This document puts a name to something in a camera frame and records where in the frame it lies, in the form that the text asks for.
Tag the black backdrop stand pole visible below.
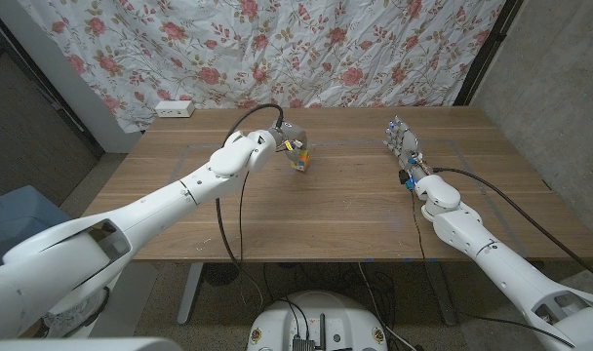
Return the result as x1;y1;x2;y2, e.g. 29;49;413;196
453;0;525;107

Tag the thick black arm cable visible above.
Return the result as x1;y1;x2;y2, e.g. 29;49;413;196
215;102;286;313
432;167;593;288

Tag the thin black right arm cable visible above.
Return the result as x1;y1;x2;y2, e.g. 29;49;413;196
410;189;578;348

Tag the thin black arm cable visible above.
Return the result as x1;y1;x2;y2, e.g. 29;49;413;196
410;189;578;348
237;171;266;313

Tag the grey sneaker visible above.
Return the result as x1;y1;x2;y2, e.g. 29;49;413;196
42;287;110;337

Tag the blue-grey box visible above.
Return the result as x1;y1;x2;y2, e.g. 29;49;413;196
0;184;71;272

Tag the white robot torso base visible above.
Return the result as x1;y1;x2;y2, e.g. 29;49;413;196
247;291;389;351

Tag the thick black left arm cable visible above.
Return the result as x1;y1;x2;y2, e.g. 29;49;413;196
215;102;286;313

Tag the grey table leg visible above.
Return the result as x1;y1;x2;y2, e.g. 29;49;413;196
425;260;458;327

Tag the floral backdrop cloth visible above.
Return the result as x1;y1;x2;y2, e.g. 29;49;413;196
17;0;507;134

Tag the multicolour Rubik's cube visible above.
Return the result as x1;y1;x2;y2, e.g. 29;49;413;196
290;148;311;173

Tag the white table leg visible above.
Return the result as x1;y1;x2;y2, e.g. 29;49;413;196
177;262;205;327

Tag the black round floor base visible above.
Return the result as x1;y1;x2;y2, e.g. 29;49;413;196
202;261;243;288

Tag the white power strip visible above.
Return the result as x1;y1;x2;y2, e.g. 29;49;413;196
154;99;196;119

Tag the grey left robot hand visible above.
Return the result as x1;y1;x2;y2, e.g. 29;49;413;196
269;121;311;172

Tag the black door frame strip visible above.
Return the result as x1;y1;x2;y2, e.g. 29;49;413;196
0;12;105;160

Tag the white floor platform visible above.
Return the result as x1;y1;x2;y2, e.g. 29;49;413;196
89;262;160;338

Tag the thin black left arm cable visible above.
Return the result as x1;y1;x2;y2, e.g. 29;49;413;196
237;171;266;313

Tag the white floor cable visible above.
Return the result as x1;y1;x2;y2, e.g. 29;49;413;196
357;262;418;351

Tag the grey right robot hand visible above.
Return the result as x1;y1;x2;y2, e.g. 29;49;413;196
382;115;433;182

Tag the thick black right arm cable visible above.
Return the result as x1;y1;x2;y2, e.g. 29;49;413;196
432;167;593;288

